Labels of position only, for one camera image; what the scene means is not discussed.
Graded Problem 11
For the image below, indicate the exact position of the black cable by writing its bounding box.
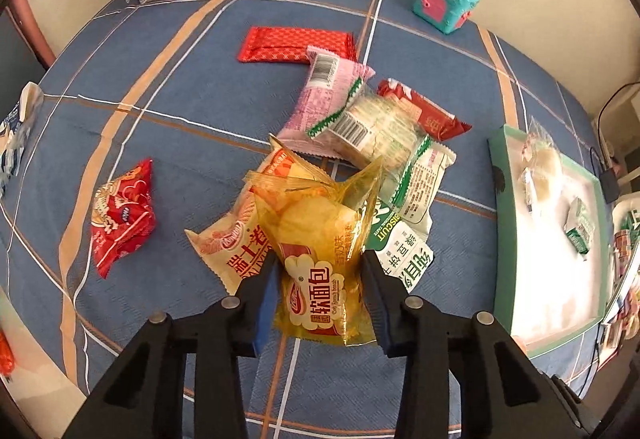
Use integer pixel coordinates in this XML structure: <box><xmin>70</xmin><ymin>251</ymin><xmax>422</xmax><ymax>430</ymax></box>
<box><xmin>589</xmin><ymin>81</ymin><xmax>640</xmax><ymax>170</ymax></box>

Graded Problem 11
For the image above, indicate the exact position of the small green white packet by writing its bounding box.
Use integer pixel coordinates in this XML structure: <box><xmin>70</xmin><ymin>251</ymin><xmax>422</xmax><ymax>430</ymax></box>
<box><xmin>564</xmin><ymin>196</ymin><xmax>597</xmax><ymax>262</ymax></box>

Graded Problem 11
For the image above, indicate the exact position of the blue plaid tablecloth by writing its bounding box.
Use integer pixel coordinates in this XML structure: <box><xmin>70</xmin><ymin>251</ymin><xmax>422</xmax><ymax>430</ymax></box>
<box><xmin>0</xmin><ymin>0</ymin><xmax>616</xmax><ymax>439</ymax></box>

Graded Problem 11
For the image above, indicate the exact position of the long flat red packet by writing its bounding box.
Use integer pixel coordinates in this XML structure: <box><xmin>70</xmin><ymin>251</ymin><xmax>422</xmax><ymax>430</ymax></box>
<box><xmin>237</xmin><ymin>26</ymin><xmax>357</xmax><ymax>66</ymax></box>

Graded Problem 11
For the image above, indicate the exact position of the crinkled red snack packet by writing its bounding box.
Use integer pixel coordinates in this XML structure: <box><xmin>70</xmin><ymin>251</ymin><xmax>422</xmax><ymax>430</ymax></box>
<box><xmin>90</xmin><ymin>158</ymin><xmax>157</xmax><ymax>280</ymax></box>

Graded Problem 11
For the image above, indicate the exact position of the red white snack packet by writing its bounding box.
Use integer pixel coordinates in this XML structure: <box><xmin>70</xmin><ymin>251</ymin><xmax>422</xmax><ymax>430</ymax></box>
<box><xmin>376</xmin><ymin>78</ymin><xmax>473</xmax><ymax>142</ymax></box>

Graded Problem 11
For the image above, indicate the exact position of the teal toy box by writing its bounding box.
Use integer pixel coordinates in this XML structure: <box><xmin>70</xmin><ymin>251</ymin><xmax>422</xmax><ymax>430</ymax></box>
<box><xmin>411</xmin><ymin>0</ymin><xmax>481</xmax><ymax>36</ymax></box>

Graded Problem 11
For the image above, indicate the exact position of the clear yellow bread packet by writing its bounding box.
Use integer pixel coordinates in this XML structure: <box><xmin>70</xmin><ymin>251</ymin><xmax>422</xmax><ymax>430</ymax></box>
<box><xmin>245</xmin><ymin>156</ymin><xmax>386</xmax><ymax>347</ymax></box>

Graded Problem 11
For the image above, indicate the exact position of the green cardboard tray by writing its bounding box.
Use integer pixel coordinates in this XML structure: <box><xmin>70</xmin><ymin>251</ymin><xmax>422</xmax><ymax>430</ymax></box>
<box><xmin>487</xmin><ymin>124</ymin><xmax>616</xmax><ymax>360</ymax></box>

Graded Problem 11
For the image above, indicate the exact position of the red plastic wrapper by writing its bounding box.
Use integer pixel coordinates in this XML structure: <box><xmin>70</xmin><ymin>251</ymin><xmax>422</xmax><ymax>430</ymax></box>
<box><xmin>0</xmin><ymin>326</ymin><xmax>13</xmax><ymax>377</ymax></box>

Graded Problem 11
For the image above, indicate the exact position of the orange cream cake packet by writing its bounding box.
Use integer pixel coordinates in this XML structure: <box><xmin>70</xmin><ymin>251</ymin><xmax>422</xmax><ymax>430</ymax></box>
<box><xmin>184</xmin><ymin>135</ymin><xmax>301</xmax><ymax>297</ymax></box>

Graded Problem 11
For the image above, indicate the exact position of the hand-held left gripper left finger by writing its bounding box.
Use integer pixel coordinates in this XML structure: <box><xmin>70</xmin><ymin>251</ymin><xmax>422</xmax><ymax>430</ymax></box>
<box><xmin>60</xmin><ymin>251</ymin><xmax>281</xmax><ymax>439</ymax></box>

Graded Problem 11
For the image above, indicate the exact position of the green white biscuit packet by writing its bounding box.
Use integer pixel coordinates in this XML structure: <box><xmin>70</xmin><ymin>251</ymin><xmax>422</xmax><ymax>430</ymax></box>
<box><xmin>362</xmin><ymin>139</ymin><xmax>457</xmax><ymax>295</ymax></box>

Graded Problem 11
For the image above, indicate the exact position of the clear white cake packet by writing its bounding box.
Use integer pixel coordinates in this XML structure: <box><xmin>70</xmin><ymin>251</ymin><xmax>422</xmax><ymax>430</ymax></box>
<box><xmin>517</xmin><ymin>116</ymin><xmax>566</xmax><ymax>214</ymax></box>

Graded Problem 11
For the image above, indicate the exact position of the clear green-edged cracker packet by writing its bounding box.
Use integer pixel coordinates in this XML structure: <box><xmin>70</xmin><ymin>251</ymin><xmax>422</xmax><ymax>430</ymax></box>
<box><xmin>306</xmin><ymin>76</ymin><xmax>433</xmax><ymax>170</ymax></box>

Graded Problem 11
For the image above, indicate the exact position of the pink snack packet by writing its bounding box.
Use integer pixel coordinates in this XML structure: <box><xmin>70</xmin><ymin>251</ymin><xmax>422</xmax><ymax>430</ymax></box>
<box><xmin>276</xmin><ymin>46</ymin><xmax>376</xmax><ymax>154</ymax></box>

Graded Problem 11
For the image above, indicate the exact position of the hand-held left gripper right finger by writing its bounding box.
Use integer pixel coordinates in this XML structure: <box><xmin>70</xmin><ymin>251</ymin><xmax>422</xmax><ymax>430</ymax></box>
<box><xmin>361</xmin><ymin>250</ymin><xmax>593</xmax><ymax>439</ymax></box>

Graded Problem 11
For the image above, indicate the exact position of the blue white packet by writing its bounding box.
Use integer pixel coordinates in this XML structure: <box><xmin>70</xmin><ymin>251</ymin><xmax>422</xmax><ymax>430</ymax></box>
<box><xmin>0</xmin><ymin>81</ymin><xmax>45</xmax><ymax>200</ymax></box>

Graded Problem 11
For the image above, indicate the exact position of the black power adapter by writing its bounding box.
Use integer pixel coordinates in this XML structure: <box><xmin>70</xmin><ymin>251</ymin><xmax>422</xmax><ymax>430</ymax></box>
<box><xmin>599</xmin><ymin>167</ymin><xmax>623</xmax><ymax>204</ymax></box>

